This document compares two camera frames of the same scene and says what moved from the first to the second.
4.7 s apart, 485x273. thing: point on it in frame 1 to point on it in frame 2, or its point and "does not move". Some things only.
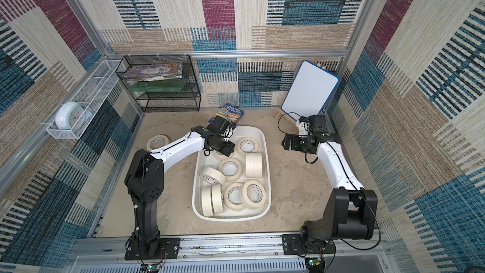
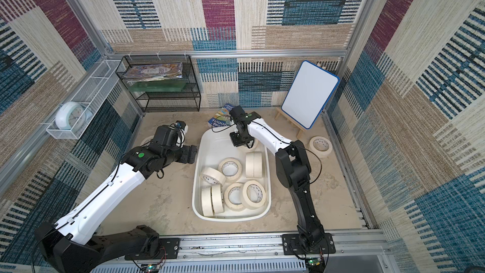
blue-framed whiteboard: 312,91 does not move
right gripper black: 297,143 to 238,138
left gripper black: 229,149 to 187,157
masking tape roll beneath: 231,168 does not move
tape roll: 217,199 does not move
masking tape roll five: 214,176 does not move
